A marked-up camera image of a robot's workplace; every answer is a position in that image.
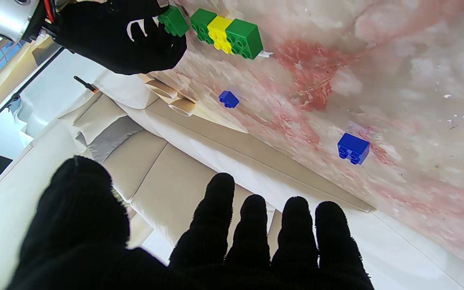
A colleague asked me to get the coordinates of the yellow toy brick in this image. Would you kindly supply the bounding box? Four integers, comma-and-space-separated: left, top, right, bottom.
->
208, 16, 234, 55

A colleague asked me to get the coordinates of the green toy brick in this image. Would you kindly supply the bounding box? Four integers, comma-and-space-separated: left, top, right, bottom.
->
191, 9, 217, 44
226, 18, 264, 60
157, 6, 190, 37

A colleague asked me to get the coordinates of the blue toy brick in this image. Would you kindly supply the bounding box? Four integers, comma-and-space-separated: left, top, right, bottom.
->
338, 133, 370, 166
219, 91, 240, 109

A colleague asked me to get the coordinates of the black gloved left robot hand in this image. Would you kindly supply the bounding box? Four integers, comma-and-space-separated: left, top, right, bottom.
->
6, 155, 375, 290

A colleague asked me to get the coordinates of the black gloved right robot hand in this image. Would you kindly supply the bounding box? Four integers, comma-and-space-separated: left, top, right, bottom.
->
53, 0, 188, 76

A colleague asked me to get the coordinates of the grey sofa cushion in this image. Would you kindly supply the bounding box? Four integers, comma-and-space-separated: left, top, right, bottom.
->
75, 117, 144, 164

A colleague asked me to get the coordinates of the wooden bowl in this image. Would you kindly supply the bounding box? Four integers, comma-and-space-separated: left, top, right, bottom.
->
169, 98, 196, 117

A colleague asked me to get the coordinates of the red wire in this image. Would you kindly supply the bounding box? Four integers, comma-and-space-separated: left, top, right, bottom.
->
43, 0, 56, 23

